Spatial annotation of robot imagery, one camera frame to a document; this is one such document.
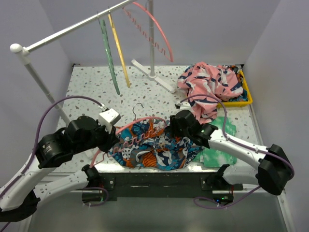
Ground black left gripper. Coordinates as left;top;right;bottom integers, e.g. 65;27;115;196
75;119;121;153

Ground pink hanger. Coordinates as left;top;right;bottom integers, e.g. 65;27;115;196
88;102;170;169
122;1;174;62

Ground blue orange patterned shorts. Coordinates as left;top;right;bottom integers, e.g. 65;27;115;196
109;117;203;171

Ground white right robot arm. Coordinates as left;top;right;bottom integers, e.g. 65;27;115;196
169;110;295;196

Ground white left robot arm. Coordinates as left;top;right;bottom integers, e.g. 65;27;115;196
0;113;120;222

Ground pink shark print shorts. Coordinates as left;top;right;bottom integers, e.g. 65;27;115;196
177;61;243;124

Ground green tie-dye shorts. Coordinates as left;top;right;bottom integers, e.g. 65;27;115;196
193;116;237;168

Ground yellow hanger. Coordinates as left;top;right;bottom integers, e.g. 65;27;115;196
108;13;131;88

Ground green hanger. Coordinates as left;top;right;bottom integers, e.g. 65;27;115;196
98;17;120;95

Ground yellow plastic bin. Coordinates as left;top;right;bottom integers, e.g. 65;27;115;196
223;69;253;107

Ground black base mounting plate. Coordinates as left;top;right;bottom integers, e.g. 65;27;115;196
72;172;243;203

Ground white clothes rack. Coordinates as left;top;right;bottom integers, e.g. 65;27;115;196
9;0;176;131

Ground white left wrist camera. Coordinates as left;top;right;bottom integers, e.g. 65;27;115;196
98;109;121;133

